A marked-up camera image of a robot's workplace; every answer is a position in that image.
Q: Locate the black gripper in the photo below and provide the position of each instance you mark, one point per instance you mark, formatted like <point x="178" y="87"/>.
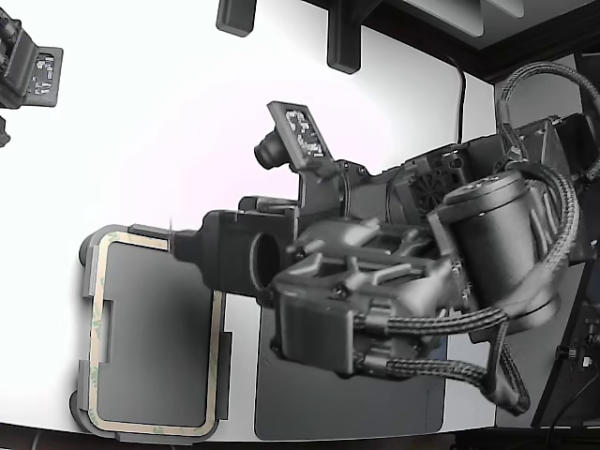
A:
<point x="225" y="253"/>

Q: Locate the tan adhesive frame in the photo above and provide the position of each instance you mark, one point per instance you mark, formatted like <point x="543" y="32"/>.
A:
<point x="216" y="356"/>

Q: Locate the light gray box tray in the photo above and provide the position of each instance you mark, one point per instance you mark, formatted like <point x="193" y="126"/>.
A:
<point x="154" y="328"/>

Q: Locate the dark gray textured mat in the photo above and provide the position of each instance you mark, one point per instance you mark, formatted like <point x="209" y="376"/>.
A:
<point x="328" y="412"/>

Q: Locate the light gray angled panel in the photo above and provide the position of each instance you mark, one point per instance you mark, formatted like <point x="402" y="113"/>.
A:
<point x="445" y="14"/>

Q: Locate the black stand with knob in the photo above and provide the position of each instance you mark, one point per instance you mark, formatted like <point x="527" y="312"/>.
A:
<point x="590" y="328"/>

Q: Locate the wrist camera with circuit board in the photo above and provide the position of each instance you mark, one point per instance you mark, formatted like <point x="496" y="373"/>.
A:
<point x="300" y="131"/>

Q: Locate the black camera stand clamp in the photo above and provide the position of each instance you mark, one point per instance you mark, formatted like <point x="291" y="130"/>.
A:
<point x="4" y="133"/>

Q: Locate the small black bracket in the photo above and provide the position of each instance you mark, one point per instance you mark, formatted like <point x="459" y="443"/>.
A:
<point x="234" y="16"/>

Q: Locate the black camera with circuit board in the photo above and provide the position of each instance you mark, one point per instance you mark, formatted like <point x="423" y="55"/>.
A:
<point x="19" y="70"/>

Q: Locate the long black bracket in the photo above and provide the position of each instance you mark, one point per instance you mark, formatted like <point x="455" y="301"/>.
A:
<point x="343" y="37"/>

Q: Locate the black desk edge frame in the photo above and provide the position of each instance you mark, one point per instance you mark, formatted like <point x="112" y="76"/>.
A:
<point x="525" y="47"/>

